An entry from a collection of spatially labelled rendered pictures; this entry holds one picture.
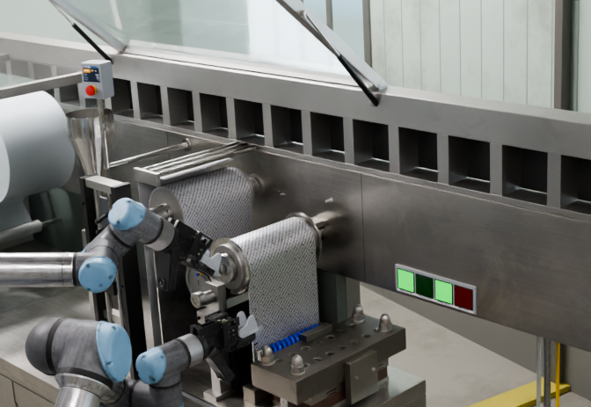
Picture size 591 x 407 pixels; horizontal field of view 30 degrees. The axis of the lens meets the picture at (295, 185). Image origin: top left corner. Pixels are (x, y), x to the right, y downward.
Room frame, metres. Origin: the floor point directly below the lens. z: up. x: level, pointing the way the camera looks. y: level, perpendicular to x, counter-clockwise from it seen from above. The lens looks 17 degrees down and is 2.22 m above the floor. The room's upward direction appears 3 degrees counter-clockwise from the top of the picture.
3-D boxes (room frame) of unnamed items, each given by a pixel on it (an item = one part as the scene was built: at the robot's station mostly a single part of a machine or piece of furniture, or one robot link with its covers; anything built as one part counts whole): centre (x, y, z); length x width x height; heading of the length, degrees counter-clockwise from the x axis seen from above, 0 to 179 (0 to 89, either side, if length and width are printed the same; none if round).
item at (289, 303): (2.62, 0.04, 1.11); 0.23 x 0.01 x 0.18; 133
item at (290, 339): (2.60, 0.03, 1.03); 0.21 x 0.04 x 0.03; 133
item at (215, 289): (2.57, 0.23, 1.05); 0.06 x 0.05 x 0.31; 133
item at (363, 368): (2.50, -0.14, 0.96); 0.10 x 0.03 x 0.11; 133
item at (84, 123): (3.17, 0.59, 1.50); 0.14 x 0.14 x 0.06
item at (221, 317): (2.46, 0.22, 1.12); 0.12 x 0.08 x 0.09; 133
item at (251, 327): (2.52, 0.13, 1.11); 0.09 x 0.03 x 0.06; 132
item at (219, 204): (2.76, 0.18, 1.16); 0.39 x 0.23 x 0.51; 43
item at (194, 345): (2.40, 0.28, 1.11); 0.08 x 0.05 x 0.08; 43
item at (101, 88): (2.99, 0.53, 1.66); 0.07 x 0.07 x 0.10; 61
